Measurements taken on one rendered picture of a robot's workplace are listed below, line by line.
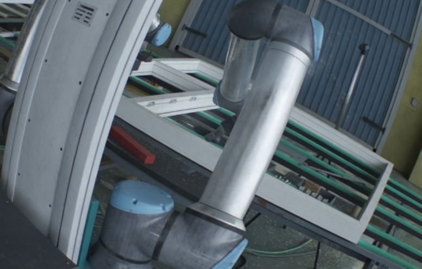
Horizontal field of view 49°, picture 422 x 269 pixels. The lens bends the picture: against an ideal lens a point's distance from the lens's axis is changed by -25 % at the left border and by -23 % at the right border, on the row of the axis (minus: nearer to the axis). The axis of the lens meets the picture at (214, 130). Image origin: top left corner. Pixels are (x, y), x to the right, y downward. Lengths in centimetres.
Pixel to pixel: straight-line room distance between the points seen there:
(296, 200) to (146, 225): 78
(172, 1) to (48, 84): 841
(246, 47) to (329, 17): 701
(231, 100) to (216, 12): 729
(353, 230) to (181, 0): 797
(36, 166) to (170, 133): 87
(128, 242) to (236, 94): 74
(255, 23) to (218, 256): 58
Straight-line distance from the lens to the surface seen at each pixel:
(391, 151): 847
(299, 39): 139
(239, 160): 130
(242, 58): 163
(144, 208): 126
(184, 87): 297
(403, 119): 840
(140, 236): 129
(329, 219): 192
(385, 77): 834
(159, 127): 210
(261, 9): 141
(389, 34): 832
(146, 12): 112
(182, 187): 255
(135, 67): 220
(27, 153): 137
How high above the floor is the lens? 151
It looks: 15 degrees down
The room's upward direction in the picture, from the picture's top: 23 degrees clockwise
